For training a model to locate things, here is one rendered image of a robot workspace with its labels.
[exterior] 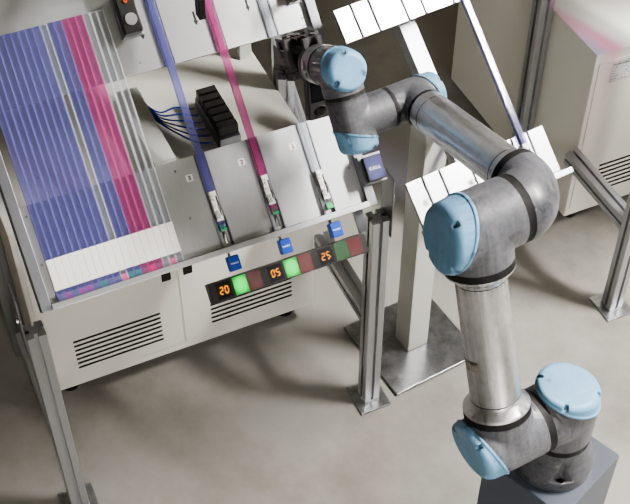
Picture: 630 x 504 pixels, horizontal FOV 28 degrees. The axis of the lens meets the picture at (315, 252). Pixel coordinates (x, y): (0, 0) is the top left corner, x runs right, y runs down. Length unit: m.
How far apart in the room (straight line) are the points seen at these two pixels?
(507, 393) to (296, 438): 1.03
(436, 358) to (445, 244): 1.28
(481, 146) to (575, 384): 0.45
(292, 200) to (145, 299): 0.60
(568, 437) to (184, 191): 0.86
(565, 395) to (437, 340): 1.07
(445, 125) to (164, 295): 1.04
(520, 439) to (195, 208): 0.78
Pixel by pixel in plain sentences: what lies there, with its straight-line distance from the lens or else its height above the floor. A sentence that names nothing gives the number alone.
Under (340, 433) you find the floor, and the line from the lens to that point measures 3.06.
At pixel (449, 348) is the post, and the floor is 0.01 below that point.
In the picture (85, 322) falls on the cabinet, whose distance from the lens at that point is 2.95.
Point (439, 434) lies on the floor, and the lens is 3.07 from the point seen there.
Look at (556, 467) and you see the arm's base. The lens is 2.32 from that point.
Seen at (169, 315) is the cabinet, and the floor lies 0.21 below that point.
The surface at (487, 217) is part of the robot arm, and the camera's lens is 1.92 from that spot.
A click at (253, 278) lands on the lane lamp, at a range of 2.49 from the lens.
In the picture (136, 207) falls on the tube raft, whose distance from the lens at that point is 2.43.
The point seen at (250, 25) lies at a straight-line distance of 2.53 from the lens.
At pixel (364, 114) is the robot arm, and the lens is 2.23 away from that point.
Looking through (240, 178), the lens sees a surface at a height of 0.80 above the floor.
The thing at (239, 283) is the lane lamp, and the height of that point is 0.66.
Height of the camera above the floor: 2.53
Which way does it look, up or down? 48 degrees down
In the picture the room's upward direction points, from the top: straight up
